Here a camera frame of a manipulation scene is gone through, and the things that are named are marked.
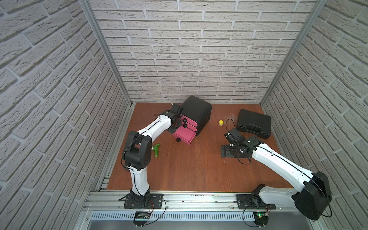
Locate black plastic tool case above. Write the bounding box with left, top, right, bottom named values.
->
left=236, top=109, right=272, bottom=139

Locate green toy drill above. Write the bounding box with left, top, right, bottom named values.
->
left=151, top=143, right=160, bottom=159

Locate controller box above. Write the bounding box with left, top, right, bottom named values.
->
left=253, top=212, right=269, bottom=228
left=133, top=211, right=151, bottom=227

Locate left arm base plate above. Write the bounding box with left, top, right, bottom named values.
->
left=124, top=192, right=163, bottom=209

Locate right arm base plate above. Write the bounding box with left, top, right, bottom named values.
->
left=236, top=194, right=276, bottom=210

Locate aluminium front rail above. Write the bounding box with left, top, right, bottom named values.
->
left=83, top=191, right=320, bottom=213

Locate right controller box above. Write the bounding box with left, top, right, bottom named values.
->
left=253, top=212, right=269, bottom=228

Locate black pink drawer cabinet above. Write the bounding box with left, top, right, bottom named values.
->
left=173, top=95, right=212, bottom=145

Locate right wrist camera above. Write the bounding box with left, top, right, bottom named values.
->
left=224, top=128, right=246, bottom=147

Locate left controller box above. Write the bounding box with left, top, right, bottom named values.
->
left=133, top=211, right=151, bottom=227

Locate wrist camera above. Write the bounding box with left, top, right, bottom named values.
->
left=170, top=103, right=183, bottom=117
left=224, top=128, right=246, bottom=147

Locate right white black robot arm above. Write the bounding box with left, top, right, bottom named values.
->
left=221, top=132, right=332, bottom=220

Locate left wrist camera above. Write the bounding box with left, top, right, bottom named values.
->
left=170, top=103, right=183, bottom=117

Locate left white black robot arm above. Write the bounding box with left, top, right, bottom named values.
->
left=122, top=107, right=183, bottom=198

